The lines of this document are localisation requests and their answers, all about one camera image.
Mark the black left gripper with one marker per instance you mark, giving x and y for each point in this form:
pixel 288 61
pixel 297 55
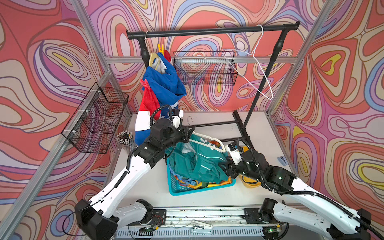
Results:
pixel 185 136

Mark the teal green jacket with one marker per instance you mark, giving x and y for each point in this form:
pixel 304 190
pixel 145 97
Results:
pixel 197 160

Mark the metal hanger of teal jacket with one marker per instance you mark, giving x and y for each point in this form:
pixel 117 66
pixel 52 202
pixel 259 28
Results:
pixel 207 139

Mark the rainbow patchwork jacket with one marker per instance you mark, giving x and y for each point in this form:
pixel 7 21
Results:
pixel 204 183

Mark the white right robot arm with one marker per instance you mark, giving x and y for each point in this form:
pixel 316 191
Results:
pixel 325 216

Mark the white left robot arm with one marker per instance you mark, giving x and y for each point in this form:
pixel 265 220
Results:
pixel 100 217

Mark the yellow plastic tray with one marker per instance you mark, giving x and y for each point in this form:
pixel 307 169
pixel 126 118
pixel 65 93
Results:
pixel 250 183

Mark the blue clothespin on table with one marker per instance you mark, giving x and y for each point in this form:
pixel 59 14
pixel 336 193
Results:
pixel 283 160

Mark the blue white red jacket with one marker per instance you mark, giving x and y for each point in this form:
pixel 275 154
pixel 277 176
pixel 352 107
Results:
pixel 166 89

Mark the teal plastic basket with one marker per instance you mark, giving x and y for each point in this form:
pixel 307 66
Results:
pixel 176 188

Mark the clear pencil cup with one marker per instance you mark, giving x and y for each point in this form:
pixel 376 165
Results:
pixel 125 138

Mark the red clothespin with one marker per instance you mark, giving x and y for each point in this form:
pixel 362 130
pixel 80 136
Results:
pixel 145 84

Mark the yellow clothespin on blue jacket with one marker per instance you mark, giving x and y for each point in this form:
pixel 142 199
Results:
pixel 161 48

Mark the black clothes rack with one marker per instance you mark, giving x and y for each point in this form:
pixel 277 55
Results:
pixel 285 29

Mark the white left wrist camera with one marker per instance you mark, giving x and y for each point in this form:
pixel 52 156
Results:
pixel 177 118

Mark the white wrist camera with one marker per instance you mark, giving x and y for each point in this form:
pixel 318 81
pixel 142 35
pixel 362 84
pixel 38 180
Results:
pixel 177 118
pixel 234 153

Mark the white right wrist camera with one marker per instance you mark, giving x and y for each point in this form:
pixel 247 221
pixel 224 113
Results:
pixel 234 153

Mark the black wire basket rear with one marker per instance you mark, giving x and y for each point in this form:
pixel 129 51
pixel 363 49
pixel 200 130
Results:
pixel 206 68

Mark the black wire basket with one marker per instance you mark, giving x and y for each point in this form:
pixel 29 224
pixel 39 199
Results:
pixel 206 68
pixel 95 128

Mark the black wire basket left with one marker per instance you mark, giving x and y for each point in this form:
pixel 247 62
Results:
pixel 95 128

